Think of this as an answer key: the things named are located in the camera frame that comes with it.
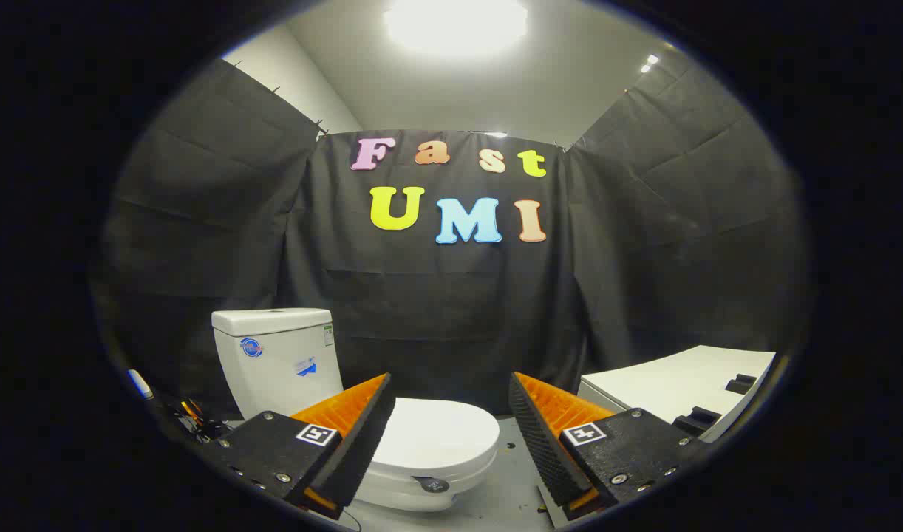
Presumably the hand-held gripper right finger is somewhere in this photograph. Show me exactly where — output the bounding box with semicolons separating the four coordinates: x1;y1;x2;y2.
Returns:
508;371;709;522

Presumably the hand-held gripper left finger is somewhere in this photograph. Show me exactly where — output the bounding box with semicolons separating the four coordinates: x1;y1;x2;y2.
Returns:
214;372;398;520

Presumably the white toilet lid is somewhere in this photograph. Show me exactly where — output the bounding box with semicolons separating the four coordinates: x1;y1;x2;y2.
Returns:
369;398;501;477

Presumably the white toilet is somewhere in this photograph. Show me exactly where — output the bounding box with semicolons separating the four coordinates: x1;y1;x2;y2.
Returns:
211;308;501;513

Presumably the white cabinet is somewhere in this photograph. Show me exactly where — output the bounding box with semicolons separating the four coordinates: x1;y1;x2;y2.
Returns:
577;345;777;443

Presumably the black backdrop cloth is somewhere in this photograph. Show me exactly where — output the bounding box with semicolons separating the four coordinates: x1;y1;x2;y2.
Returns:
89;59;814;418

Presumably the large ceiling light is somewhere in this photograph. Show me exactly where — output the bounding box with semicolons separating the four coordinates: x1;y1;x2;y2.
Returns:
384;0;530;56

